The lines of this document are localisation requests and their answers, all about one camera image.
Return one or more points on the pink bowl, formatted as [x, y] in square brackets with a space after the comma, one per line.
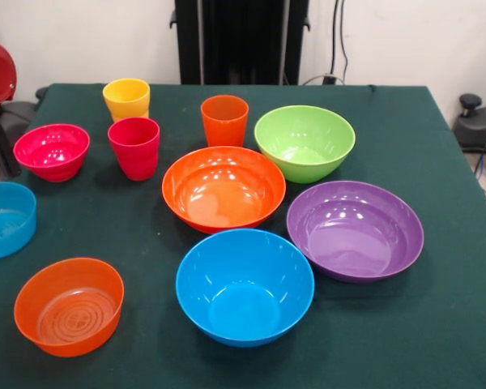
[52, 158]

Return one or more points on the small blue bowl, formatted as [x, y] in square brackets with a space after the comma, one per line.
[8, 239]

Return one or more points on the pink cup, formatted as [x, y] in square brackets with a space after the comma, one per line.
[135, 158]

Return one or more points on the large orange bowl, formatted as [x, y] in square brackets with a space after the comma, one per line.
[227, 194]

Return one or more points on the green bowl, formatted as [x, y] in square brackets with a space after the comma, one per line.
[303, 158]

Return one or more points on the dark grey stand base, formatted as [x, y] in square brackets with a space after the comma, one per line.
[478, 125]
[20, 111]

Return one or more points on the yellow cup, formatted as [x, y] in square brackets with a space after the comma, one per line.
[125, 99]

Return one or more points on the small orange bowl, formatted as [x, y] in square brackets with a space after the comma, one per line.
[71, 320]

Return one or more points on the orange cup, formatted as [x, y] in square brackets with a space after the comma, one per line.
[224, 125]

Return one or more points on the large blue bowl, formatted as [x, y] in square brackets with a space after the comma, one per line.
[243, 300]

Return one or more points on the purple bowl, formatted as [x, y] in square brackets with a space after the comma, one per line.
[348, 235]

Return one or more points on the dark green tablecloth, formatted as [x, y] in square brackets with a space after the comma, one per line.
[389, 324]

